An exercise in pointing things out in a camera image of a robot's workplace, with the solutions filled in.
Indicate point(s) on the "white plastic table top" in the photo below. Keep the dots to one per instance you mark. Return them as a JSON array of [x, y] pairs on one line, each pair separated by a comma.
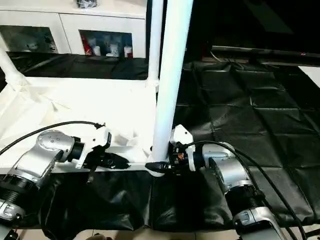
[[87, 100]]

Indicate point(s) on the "white plastic table leg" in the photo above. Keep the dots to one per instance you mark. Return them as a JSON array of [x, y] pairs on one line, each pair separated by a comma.
[[8, 67], [172, 75], [154, 37]]

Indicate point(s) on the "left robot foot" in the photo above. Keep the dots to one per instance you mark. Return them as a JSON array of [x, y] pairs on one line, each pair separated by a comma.
[[98, 237]]

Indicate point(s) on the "black mat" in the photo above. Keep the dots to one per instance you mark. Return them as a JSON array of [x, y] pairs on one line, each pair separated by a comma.
[[250, 112]]

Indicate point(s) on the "long dark rod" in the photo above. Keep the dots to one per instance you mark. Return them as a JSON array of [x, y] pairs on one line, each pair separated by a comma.
[[250, 51]]

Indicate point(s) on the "white glass door cabinet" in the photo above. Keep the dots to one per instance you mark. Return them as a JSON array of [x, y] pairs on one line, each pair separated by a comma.
[[100, 20]]

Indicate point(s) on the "blue white patterned jar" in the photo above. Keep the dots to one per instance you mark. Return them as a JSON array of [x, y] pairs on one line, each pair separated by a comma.
[[86, 3]]

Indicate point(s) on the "white flat board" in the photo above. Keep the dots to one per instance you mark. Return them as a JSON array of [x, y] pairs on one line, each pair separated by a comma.
[[312, 75]]

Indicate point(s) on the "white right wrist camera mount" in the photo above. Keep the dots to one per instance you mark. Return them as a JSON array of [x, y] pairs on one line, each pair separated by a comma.
[[180, 133]]

